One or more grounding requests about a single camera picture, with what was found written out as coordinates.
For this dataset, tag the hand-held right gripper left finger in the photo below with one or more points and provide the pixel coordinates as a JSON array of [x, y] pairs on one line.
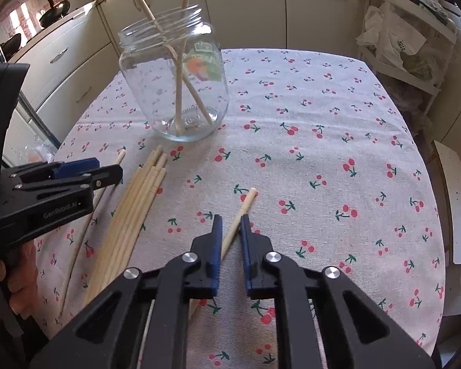
[[215, 253]]

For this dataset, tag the person's left hand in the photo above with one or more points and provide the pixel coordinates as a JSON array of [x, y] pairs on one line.
[[23, 276]]

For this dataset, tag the clear plastic trash bag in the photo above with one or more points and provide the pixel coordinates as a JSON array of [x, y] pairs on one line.
[[40, 152]]

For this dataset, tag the dark frying pan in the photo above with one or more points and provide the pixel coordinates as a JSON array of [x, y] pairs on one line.
[[11, 44]]

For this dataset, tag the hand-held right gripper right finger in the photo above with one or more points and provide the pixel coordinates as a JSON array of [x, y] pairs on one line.
[[246, 253]]

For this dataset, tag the white stool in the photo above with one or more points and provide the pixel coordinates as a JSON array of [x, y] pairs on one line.
[[457, 207]]

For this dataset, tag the cream base cabinet row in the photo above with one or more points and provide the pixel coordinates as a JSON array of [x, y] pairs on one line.
[[253, 4]]

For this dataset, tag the bundle of wooden chopsticks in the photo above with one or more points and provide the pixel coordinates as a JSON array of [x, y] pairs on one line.
[[134, 207]]

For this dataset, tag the cherry print tablecloth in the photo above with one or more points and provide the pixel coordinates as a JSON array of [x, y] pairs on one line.
[[311, 180]]

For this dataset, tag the white storage rack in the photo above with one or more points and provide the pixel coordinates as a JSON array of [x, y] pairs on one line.
[[438, 38]]

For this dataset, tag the deep cream drawer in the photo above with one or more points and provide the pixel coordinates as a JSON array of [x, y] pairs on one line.
[[80, 80]]

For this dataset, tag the white plastic bag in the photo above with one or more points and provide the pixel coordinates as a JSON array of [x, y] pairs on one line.
[[392, 38]]

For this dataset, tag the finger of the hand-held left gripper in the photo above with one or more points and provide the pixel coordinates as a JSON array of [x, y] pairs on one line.
[[77, 167], [107, 176]]

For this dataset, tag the shallow cream drawer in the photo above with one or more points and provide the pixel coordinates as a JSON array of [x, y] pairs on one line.
[[65, 46]]

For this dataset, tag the black wok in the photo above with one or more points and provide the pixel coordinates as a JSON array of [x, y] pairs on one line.
[[53, 11]]

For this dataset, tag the clear glass jar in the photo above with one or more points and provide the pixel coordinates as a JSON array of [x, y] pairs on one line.
[[211, 96]]

